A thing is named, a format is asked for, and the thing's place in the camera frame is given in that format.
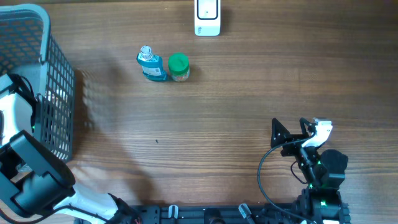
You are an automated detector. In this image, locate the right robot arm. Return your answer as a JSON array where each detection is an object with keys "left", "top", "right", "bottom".
[{"left": 271, "top": 118, "right": 350, "bottom": 223}]

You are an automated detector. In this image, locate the white barcode scanner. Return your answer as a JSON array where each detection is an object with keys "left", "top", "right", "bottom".
[{"left": 194, "top": 0, "right": 221, "bottom": 37}]

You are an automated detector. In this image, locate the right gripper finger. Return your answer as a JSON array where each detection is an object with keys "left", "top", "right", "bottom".
[
  {"left": 271, "top": 118, "right": 292, "bottom": 147},
  {"left": 299, "top": 118, "right": 316, "bottom": 136}
]

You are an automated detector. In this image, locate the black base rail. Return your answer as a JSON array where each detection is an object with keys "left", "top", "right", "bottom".
[{"left": 123, "top": 205, "right": 298, "bottom": 224}]

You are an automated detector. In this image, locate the blue mouthwash bottle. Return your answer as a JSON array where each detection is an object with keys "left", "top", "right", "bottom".
[{"left": 136, "top": 45, "right": 167, "bottom": 82}]

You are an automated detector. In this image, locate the green lid glass jar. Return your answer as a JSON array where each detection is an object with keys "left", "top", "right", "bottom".
[{"left": 168, "top": 52, "right": 190, "bottom": 82}]

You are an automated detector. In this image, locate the grey plastic shopping basket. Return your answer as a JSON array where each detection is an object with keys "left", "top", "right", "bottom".
[{"left": 1, "top": 4, "right": 75, "bottom": 162}]

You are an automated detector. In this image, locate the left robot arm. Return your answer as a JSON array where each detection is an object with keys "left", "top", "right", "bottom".
[{"left": 1, "top": 73, "right": 141, "bottom": 223}]

